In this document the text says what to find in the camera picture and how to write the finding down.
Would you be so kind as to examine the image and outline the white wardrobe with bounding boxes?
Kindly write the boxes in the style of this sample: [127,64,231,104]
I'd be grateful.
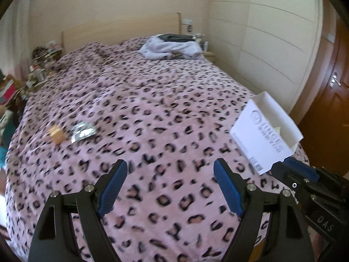
[208,0,323,112]

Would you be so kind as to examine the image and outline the silver door handle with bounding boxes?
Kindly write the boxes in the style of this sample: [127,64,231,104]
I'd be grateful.
[329,72,341,88]

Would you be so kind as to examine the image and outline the cluttered bedside shelf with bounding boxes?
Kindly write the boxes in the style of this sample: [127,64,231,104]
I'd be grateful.
[26,43,63,89]

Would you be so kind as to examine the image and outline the brown wooden door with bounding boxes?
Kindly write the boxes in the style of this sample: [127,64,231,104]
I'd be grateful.
[297,13,349,175]

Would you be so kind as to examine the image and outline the white grey clothes pile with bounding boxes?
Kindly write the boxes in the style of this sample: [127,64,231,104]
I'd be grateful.
[139,34,204,60]

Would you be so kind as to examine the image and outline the bedside table with items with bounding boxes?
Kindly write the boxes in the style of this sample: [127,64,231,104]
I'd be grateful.
[192,33,215,63]

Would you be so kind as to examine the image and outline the red pink box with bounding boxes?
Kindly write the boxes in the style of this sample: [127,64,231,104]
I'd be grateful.
[0,82,17,105]

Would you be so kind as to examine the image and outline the orange small carton box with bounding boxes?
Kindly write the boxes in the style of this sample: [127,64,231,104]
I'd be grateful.
[48,125,66,145]

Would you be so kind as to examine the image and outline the pink leopard print blanket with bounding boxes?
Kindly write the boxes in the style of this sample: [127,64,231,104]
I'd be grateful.
[5,35,312,262]

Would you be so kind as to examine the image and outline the beige wooden headboard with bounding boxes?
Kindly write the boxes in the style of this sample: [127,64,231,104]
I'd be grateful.
[61,12,182,53]

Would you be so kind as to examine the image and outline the silver checkered foil bag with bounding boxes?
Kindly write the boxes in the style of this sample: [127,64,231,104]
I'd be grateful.
[71,122,96,143]

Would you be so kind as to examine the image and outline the white cardboard box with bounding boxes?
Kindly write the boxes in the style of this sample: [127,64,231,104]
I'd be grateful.
[229,92,303,175]

